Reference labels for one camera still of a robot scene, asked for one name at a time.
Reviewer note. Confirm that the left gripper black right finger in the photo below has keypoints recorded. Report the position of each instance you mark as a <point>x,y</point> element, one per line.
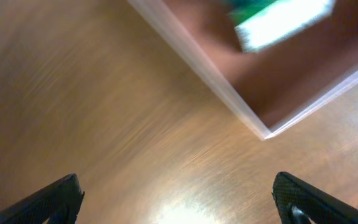
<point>299,202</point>

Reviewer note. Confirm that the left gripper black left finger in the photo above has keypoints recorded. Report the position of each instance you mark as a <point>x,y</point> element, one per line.
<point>59,202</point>

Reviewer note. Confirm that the green white small box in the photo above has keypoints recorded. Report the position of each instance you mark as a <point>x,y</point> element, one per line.
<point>262,23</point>

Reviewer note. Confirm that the white open cardboard box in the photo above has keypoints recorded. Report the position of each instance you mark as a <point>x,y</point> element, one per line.
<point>270,90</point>

